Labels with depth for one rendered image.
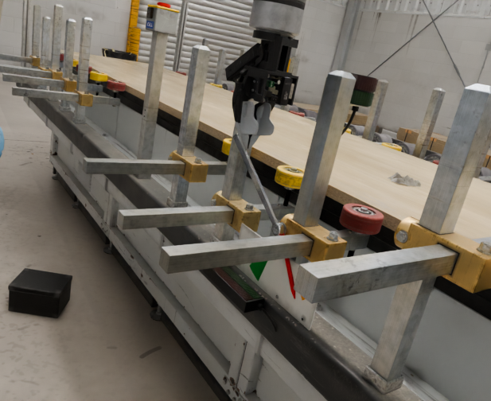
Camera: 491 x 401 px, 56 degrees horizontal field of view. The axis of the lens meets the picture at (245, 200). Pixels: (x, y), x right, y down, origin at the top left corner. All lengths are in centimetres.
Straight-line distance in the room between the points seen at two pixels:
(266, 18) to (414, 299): 50
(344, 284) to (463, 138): 27
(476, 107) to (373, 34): 1021
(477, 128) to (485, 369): 46
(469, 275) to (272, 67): 45
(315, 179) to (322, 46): 1026
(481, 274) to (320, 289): 25
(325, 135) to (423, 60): 906
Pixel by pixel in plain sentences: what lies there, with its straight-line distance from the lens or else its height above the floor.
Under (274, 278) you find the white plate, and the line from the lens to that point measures 93.
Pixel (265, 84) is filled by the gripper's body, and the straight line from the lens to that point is 80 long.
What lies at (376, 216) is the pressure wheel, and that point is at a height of 91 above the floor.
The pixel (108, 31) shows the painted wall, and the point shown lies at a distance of 879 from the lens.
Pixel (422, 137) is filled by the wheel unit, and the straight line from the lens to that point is 201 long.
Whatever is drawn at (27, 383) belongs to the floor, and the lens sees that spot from 176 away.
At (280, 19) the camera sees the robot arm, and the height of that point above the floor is 121.
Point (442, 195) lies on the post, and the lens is 68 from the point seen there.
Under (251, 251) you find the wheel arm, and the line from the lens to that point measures 75.
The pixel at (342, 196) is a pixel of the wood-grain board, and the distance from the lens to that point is 105.
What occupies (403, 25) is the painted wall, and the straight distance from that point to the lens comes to 1037.
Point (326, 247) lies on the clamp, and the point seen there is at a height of 86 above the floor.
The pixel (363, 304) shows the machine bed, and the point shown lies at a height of 68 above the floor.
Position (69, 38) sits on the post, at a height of 104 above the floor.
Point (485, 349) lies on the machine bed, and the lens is 94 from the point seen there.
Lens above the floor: 116
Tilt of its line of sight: 18 degrees down
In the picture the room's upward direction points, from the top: 12 degrees clockwise
